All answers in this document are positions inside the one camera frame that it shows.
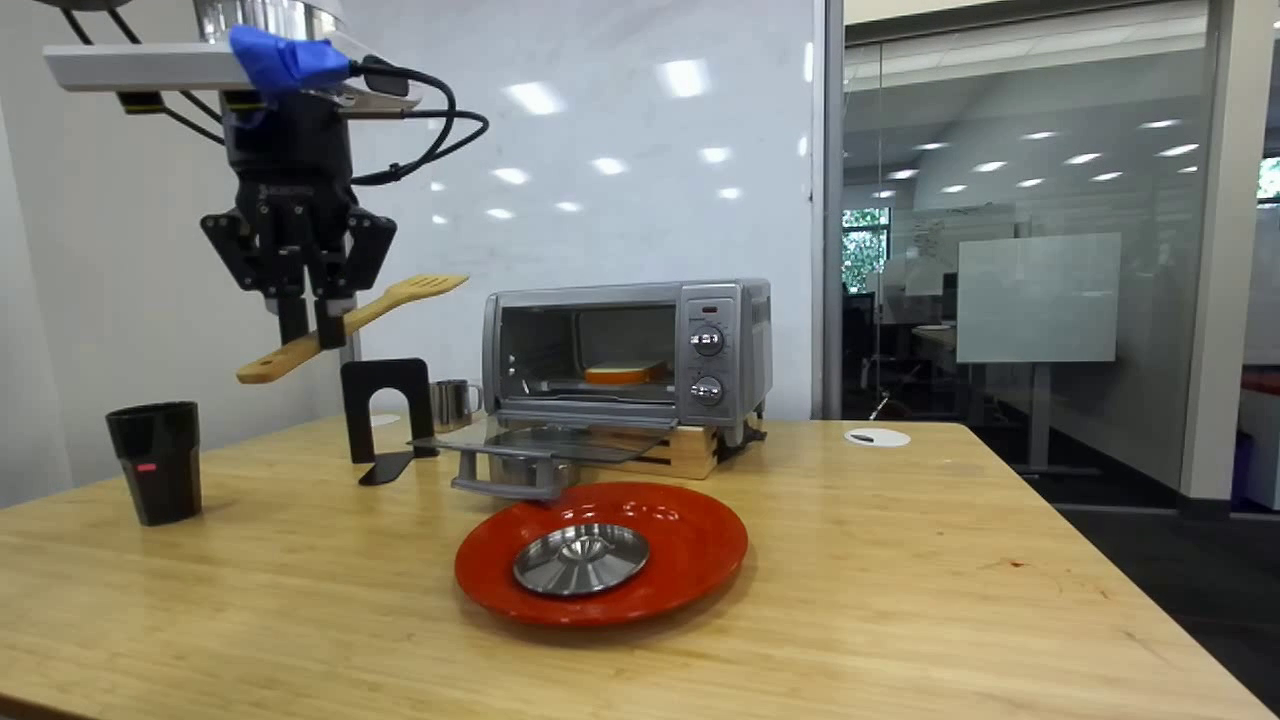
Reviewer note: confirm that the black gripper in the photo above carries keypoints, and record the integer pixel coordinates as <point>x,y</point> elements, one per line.
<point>294,155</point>

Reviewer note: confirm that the slotted wooden spatula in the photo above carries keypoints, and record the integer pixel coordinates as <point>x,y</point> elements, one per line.
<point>403,299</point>

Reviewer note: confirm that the grey toaster oven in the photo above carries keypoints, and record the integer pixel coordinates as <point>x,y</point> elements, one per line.
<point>725,332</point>

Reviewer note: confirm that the black metal bookend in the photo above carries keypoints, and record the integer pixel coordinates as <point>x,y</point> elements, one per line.
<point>357,401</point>

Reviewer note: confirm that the small steel jug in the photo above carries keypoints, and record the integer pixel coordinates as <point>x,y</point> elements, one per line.
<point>454,401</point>

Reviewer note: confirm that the black plastic cup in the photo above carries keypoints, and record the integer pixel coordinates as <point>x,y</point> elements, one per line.
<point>159,462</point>

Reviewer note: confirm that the steel pot lid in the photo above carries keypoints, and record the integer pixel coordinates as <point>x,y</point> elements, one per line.
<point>582,557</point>

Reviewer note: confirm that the red round plate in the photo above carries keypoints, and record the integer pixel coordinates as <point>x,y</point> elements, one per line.
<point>692,545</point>

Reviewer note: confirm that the white round table grommet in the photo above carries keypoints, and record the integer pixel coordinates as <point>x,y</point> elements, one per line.
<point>879,436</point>

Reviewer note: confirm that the standing whiteboard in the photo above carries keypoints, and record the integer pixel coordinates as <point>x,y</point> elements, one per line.
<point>1038,300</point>

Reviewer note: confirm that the grey blue wrist camera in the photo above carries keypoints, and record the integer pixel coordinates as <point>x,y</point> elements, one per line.
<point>134,64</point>

